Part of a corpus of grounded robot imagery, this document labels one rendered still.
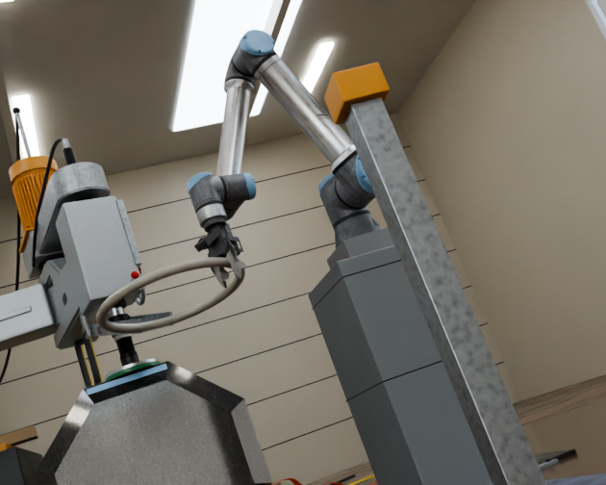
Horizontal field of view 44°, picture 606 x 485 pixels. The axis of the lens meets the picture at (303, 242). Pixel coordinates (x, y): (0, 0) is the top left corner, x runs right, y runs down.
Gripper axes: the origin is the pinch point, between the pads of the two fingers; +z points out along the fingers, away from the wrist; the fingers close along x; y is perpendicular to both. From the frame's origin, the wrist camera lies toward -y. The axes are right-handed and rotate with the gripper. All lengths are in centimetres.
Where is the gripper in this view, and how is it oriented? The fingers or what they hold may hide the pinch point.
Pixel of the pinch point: (230, 279)
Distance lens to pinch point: 229.7
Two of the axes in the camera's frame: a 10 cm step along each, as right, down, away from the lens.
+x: -7.7, 4.7, 4.3
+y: 5.4, 1.0, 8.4
